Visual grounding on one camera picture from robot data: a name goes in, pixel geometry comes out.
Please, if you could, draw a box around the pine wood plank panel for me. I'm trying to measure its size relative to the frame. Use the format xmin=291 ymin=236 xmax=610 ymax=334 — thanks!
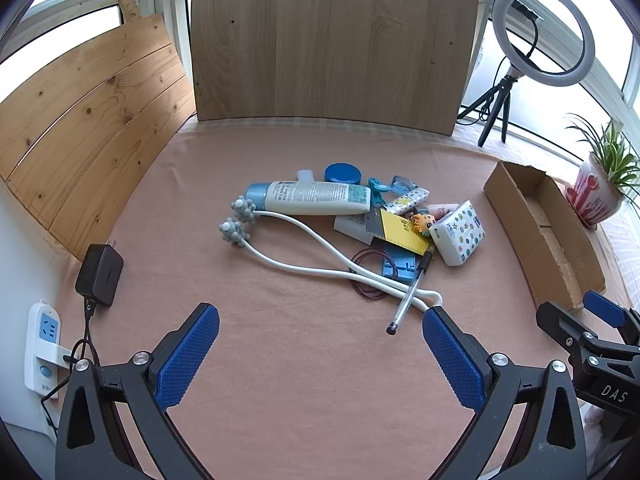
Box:
xmin=0 ymin=14 xmax=197 ymax=263

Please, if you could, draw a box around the brown cardboard box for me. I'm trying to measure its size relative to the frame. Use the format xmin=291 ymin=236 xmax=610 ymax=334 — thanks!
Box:
xmin=482 ymin=161 xmax=607 ymax=311

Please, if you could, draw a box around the cartoon figure keychain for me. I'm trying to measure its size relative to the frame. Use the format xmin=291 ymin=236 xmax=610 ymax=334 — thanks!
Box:
xmin=410 ymin=212 xmax=439 ymax=237

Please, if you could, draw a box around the light blue plastic piece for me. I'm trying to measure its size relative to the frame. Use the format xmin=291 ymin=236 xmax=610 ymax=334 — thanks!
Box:
xmin=376 ymin=247 xmax=419 ymax=284

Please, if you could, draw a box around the white power strip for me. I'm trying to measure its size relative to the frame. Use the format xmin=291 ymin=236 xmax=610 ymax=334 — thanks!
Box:
xmin=24 ymin=299 xmax=77 ymax=395

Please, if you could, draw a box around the potted spider plant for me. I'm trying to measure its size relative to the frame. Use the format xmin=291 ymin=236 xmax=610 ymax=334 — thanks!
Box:
xmin=564 ymin=112 xmax=640 ymax=231

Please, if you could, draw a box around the patterned tissue pack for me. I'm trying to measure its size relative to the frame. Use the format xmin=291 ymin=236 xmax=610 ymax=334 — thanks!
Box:
xmin=429 ymin=200 xmax=487 ymax=267

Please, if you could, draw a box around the white lotion bottle blue cap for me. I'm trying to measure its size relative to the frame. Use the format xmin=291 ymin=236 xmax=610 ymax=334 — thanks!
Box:
xmin=244 ymin=180 xmax=372 ymax=217

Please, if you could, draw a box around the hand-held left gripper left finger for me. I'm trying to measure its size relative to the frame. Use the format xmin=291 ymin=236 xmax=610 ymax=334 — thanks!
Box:
xmin=55 ymin=302 xmax=221 ymax=480

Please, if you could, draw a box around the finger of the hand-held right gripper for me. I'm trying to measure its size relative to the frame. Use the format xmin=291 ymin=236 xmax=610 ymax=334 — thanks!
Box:
xmin=583 ymin=290 xmax=640 ymax=347
xmin=536 ymin=301 xmax=599 ymax=361

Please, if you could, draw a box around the yellow and black card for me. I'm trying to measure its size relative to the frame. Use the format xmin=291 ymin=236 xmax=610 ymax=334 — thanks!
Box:
xmin=364 ymin=208 xmax=434 ymax=256

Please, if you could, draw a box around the white charger adapter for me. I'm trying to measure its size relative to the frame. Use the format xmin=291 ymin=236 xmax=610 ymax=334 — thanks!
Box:
xmin=333 ymin=212 xmax=381 ymax=247

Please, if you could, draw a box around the white patterned lighter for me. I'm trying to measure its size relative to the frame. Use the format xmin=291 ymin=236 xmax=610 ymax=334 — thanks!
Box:
xmin=385 ymin=187 xmax=431 ymax=217

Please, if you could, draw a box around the black power cable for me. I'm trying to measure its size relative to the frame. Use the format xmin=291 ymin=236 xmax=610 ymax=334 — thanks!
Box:
xmin=39 ymin=300 xmax=101 ymax=433

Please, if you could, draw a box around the blue round lid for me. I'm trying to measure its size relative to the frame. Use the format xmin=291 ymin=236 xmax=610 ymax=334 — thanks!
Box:
xmin=324 ymin=162 xmax=364 ymax=187

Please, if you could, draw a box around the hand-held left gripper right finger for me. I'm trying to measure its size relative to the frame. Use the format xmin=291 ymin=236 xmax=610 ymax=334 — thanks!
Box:
xmin=421 ymin=305 xmax=588 ymax=480

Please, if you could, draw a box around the ring light on black tripod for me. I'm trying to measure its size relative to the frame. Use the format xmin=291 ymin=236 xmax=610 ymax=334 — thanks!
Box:
xmin=456 ymin=0 xmax=596 ymax=149

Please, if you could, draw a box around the purple hair tie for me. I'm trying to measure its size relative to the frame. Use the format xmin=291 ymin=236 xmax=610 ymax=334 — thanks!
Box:
xmin=350 ymin=248 xmax=401 ymax=304

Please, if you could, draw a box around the clear ballpoint pen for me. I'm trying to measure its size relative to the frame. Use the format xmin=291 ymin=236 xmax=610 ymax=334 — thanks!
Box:
xmin=386 ymin=250 xmax=435 ymax=336

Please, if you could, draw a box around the light wooden strip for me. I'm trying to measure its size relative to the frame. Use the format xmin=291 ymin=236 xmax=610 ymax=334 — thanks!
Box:
xmin=116 ymin=0 xmax=142 ymax=24

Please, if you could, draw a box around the large brown wooden board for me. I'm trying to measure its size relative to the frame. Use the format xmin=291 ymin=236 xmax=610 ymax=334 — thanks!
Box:
xmin=190 ymin=0 xmax=482 ymax=136

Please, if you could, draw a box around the teal plastic clip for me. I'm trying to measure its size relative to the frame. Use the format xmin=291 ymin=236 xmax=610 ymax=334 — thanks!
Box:
xmin=368 ymin=177 xmax=396 ymax=209

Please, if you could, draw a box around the white massager with grey balls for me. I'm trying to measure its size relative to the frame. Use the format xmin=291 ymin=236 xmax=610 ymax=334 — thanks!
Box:
xmin=219 ymin=197 xmax=444 ymax=314

